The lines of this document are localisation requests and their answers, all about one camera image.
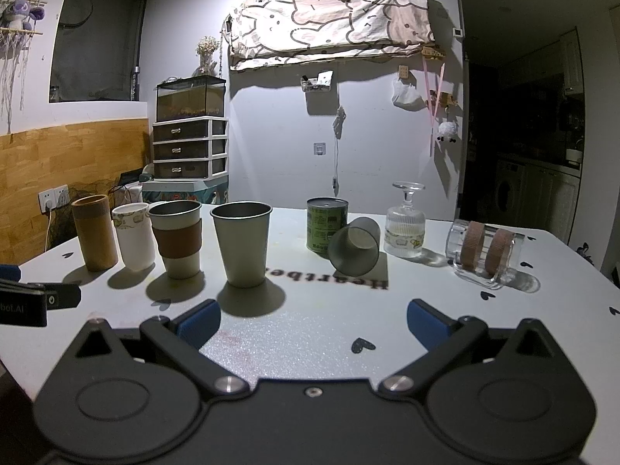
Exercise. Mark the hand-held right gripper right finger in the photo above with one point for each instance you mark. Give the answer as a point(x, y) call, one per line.
point(427, 323)

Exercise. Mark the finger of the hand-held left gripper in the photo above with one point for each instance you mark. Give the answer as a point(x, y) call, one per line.
point(8, 272)
point(63, 296)

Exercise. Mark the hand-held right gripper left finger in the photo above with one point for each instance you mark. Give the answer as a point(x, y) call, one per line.
point(198, 323)

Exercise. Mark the brown cylindrical cup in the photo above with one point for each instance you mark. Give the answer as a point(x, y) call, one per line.
point(96, 235)

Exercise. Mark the white cup brown sleeve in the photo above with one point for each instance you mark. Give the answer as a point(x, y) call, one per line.
point(178, 242)

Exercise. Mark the plain steel cup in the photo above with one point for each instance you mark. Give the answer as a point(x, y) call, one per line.
point(243, 247)

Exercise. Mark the white printed paper cup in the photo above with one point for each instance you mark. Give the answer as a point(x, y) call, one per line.
point(136, 242)

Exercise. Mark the clear glass cup brown bands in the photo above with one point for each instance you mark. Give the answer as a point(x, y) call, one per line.
point(484, 252)

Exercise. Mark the grey translucent cup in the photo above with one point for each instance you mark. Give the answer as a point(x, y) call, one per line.
point(356, 252)

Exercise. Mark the clear ribbed stemmed glass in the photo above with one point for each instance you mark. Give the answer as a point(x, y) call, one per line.
point(405, 232)

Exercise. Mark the teal patterned cabinet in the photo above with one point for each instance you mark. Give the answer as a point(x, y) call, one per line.
point(189, 190)

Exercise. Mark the green tin can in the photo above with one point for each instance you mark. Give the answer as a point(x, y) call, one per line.
point(322, 225)

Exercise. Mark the washing machine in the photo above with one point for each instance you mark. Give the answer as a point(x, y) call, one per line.
point(509, 191)

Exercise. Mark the white plastic drawer unit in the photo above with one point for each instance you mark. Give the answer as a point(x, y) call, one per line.
point(190, 147)

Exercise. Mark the white sheep plush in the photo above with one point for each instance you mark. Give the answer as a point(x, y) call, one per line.
point(447, 131)

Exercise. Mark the pink sticks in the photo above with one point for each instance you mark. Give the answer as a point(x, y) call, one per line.
point(431, 106)

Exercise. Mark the glass fish tank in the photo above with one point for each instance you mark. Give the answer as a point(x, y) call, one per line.
point(191, 101)

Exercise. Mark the white pot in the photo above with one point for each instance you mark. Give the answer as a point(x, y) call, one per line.
point(574, 156)

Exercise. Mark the white hanging bag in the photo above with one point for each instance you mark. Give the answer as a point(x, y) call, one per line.
point(407, 94)

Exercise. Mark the dark window curtain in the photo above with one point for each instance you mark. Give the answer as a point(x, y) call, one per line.
point(97, 38)

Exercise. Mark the purple plush toy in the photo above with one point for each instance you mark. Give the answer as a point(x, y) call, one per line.
point(19, 12)

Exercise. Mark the wooden toy decoration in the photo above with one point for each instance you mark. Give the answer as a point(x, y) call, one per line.
point(432, 52)

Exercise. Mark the dried flower bouquet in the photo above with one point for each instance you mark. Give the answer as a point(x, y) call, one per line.
point(207, 51)

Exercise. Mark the cartoon printed cloth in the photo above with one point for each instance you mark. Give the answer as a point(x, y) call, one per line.
point(329, 22)

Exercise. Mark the white wall socket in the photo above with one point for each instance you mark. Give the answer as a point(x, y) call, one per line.
point(53, 198)

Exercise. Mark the macrame wall hanging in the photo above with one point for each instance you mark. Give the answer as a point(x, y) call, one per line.
point(10, 68)

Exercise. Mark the clear wall hook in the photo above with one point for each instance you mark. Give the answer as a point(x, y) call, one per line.
point(318, 148)

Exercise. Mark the kitchen wall cabinet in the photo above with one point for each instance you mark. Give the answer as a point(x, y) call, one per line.
point(570, 65)

